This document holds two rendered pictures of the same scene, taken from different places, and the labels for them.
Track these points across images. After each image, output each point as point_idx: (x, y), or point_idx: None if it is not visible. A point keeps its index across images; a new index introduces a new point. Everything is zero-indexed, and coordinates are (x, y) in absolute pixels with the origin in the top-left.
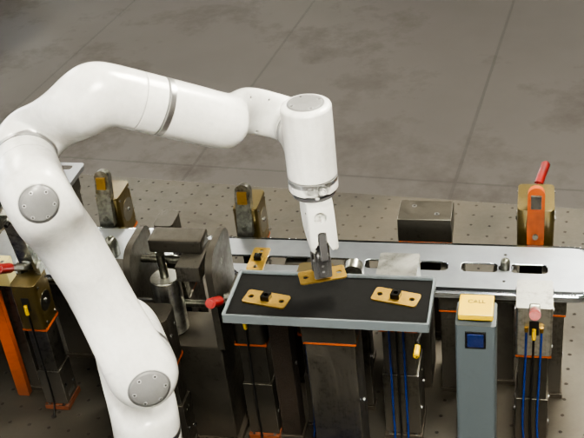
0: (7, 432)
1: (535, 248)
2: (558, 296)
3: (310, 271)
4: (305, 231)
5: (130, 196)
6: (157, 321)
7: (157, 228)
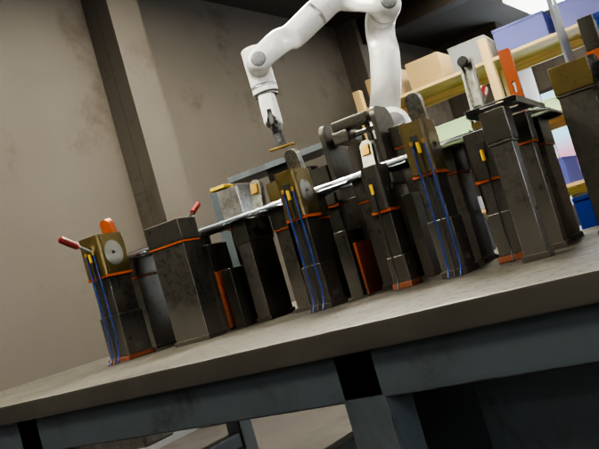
0: None
1: (130, 252)
2: None
3: (286, 144)
4: (280, 114)
5: (403, 144)
6: (372, 124)
7: (361, 111)
